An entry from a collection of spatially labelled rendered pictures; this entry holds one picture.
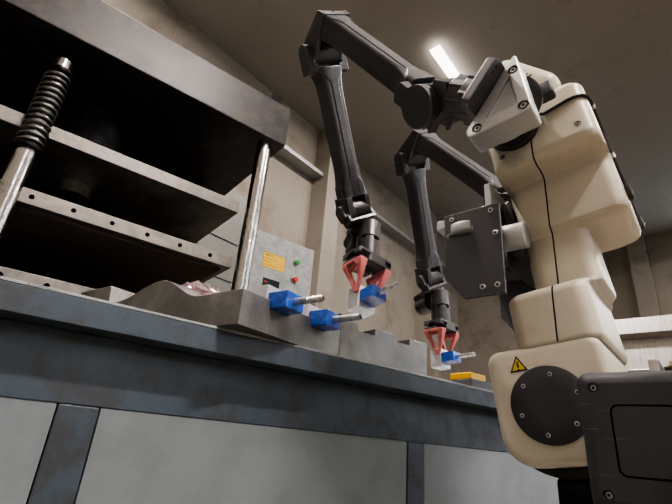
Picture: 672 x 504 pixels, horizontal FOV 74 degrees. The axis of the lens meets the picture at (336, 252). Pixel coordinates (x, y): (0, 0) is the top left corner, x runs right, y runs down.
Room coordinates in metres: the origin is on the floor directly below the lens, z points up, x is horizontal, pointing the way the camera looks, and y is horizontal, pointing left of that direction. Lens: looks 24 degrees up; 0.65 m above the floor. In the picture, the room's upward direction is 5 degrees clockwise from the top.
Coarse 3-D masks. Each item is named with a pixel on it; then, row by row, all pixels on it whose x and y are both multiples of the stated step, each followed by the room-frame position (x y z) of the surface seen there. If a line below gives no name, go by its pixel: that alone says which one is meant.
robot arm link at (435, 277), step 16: (400, 160) 1.12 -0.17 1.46; (416, 176) 1.15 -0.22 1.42; (416, 192) 1.17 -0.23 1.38; (416, 208) 1.21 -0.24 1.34; (416, 224) 1.24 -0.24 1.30; (416, 240) 1.27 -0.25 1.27; (432, 240) 1.26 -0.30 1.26; (416, 256) 1.30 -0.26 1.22; (432, 256) 1.28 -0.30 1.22; (416, 272) 1.33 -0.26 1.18; (432, 272) 1.31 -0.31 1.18
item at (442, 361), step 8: (432, 352) 1.34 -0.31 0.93; (448, 352) 1.30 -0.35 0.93; (456, 352) 1.30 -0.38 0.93; (472, 352) 1.26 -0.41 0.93; (432, 360) 1.34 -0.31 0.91; (440, 360) 1.32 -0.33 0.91; (448, 360) 1.30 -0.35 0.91; (456, 360) 1.30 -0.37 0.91; (440, 368) 1.35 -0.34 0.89; (448, 368) 1.34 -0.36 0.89
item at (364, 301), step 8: (360, 288) 0.94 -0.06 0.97; (368, 288) 0.91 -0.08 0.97; (376, 288) 0.91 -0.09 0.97; (384, 288) 0.89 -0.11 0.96; (392, 288) 0.88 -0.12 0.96; (352, 296) 0.95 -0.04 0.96; (360, 296) 0.93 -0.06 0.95; (368, 296) 0.91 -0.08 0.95; (376, 296) 0.91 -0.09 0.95; (384, 296) 0.92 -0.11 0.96; (352, 304) 0.94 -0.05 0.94; (360, 304) 0.93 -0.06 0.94; (368, 304) 0.94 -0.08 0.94; (376, 304) 0.94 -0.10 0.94; (352, 312) 0.96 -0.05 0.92; (360, 312) 0.96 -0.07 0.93; (368, 312) 0.95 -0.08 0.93
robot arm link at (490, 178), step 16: (416, 144) 1.07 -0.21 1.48; (432, 144) 1.04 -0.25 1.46; (416, 160) 1.13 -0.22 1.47; (432, 160) 1.07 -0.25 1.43; (448, 160) 1.02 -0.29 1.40; (464, 160) 1.00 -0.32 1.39; (464, 176) 1.01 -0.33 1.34; (480, 176) 0.98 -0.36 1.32; (496, 176) 0.98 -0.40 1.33; (480, 192) 1.00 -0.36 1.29
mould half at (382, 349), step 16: (352, 336) 0.91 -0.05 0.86; (368, 336) 0.94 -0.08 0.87; (384, 336) 0.97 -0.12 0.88; (352, 352) 0.91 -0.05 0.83; (368, 352) 0.94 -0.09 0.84; (384, 352) 0.97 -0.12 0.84; (400, 352) 1.00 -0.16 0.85; (416, 352) 1.03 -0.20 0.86; (400, 368) 1.00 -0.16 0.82; (416, 368) 1.03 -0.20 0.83
